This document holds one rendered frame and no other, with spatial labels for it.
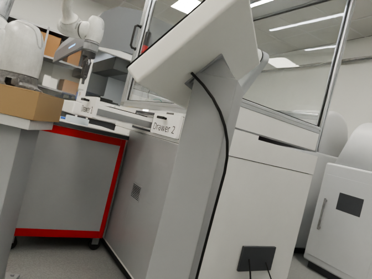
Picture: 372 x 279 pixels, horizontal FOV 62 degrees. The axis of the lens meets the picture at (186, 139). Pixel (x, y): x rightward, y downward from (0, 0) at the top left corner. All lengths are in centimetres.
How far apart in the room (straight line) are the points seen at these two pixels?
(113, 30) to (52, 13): 350
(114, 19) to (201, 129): 199
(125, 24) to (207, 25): 206
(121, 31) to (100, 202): 142
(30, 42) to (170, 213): 92
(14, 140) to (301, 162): 150
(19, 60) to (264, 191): 134
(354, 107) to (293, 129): 304
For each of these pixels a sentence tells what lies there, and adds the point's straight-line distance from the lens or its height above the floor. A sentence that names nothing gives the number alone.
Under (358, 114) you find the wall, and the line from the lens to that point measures 477.
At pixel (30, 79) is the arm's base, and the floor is 91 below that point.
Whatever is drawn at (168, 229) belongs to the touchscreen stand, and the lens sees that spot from 88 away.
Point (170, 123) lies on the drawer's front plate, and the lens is 154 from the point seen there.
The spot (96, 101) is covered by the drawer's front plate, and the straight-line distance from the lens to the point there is 163.
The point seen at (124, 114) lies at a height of 88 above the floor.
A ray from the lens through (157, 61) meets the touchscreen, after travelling 71.
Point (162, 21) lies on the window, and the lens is 210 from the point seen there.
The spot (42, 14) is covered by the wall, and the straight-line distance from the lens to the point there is 612.
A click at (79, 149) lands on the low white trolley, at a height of 62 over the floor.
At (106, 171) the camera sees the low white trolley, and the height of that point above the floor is 51.
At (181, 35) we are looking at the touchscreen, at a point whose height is 105.
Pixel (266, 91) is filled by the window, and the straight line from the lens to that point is 170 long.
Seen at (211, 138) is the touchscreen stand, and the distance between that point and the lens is 83.
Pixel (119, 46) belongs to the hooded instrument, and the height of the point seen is 143.
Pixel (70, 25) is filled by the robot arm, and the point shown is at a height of 132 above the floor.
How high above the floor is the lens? 84
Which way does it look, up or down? level
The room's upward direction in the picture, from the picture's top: 14 degrees clockwise
